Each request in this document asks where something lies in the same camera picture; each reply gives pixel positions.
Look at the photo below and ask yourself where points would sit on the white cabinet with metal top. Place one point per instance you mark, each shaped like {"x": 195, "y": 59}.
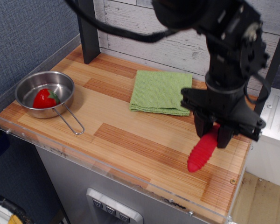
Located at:
{"x": 264, "y": 158}

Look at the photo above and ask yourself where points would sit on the black left frame post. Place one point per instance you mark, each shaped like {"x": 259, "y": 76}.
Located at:
{"x": 88, "y": 33}

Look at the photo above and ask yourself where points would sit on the small steel saucepan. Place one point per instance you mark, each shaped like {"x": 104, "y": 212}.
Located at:
{"x": 61, "y": 84}

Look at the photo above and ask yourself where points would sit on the yellow and black object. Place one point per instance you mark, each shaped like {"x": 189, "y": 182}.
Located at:
{"x": 10, "y": 213}

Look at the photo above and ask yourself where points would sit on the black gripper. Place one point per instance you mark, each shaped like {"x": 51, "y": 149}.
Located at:
{"x": 227, "y": 108}

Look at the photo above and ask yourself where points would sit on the silver dispenser button panel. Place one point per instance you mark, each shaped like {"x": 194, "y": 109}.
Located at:
{"x": 112, "y": 207}

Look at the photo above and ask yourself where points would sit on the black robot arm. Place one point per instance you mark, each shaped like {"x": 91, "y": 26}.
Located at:
{"x": 233, "y": 32}

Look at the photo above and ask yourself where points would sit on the clear acrylic table guard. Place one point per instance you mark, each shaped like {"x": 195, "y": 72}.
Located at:
{"x": 136, "y": 159}

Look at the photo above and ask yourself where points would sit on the red-handled metal fork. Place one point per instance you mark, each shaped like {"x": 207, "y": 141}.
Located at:
{"x": 203, "y": 150}

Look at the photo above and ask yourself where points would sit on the folded green cloth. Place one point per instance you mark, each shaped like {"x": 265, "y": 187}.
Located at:
{"x": 160, "y": 92}

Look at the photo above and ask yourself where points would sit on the red toy strawberry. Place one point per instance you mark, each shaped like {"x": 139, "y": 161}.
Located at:
{"x": 45, "y": 98}

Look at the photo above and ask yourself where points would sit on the black right frame post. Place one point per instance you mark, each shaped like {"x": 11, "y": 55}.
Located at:
{"x": 270, "y": 15}

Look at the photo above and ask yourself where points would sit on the black frame post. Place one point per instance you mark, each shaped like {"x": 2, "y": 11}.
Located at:
{"x": 88, "y": 33}
{"x": 270, "y": 15}

